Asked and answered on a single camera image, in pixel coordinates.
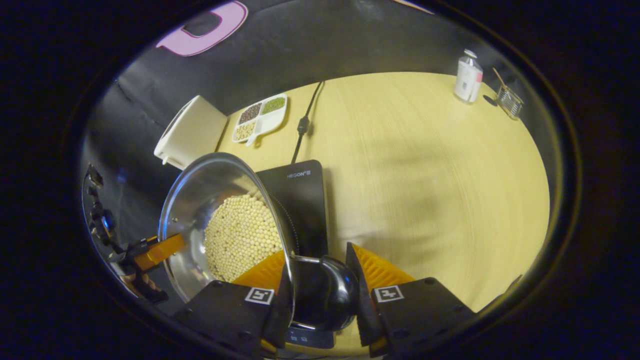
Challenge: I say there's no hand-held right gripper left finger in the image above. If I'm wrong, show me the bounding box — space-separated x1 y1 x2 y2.
172 250 297 358

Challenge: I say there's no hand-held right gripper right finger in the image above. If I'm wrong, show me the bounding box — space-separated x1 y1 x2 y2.
345 242 476 358

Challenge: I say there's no steel pot with beans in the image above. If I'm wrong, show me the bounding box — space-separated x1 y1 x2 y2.
157 152 361 332

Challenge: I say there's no black induction cooktop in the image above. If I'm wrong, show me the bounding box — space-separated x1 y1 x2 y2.
255 160 336 350

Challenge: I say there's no white toaster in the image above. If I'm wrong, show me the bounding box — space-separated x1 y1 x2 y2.
153 95 228 171

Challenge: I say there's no white divided dish of beans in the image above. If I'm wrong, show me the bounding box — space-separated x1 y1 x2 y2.
231 93 289 147

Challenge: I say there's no glass jar with stick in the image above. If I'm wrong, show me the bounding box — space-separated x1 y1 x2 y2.
492 67 524 120

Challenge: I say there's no white plastic bottle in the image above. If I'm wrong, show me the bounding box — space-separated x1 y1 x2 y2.
453 49 484 104

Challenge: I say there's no black power cable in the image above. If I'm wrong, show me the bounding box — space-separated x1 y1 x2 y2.
291 81 325 165

